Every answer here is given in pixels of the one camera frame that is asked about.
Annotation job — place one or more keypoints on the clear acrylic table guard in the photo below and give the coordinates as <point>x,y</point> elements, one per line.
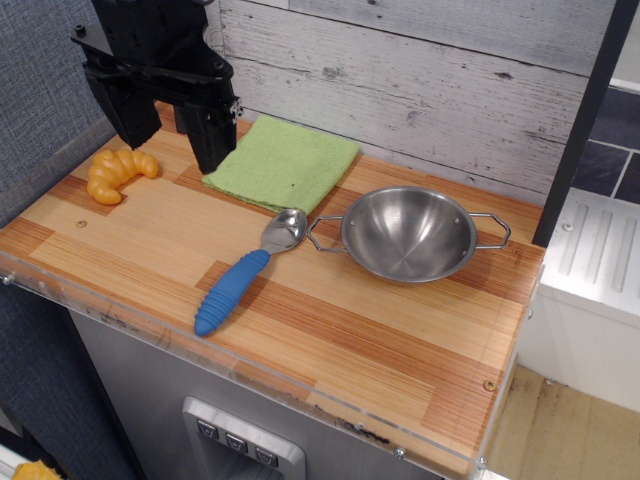
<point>443,461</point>

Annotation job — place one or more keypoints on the silver metal two-handled pot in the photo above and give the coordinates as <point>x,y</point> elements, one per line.
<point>409,234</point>

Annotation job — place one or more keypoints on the ice dispenser button panel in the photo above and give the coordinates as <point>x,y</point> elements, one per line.
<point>243,441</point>

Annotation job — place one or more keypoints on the black vertical post right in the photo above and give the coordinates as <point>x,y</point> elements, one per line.
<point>608,55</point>

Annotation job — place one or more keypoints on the yellow toy at corner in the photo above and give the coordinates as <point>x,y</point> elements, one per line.
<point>35,471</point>

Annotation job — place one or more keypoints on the white toy sink unit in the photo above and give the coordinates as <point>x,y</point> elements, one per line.
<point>583,323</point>

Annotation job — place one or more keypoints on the blue-handled metal spoon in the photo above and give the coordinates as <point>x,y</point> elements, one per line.
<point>284,232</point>

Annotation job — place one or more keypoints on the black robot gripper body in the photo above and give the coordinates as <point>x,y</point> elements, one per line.
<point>159,48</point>

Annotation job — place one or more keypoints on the orange plastic croissant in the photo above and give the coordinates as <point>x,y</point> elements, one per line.
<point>111,169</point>

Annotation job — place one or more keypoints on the green folded cloth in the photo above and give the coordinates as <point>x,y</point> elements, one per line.
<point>279,165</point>

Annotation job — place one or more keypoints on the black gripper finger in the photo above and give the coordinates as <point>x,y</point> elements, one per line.
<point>211,132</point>
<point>131,112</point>

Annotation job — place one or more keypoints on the silver toy fridge cabinet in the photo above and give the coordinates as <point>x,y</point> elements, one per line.
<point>159,397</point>

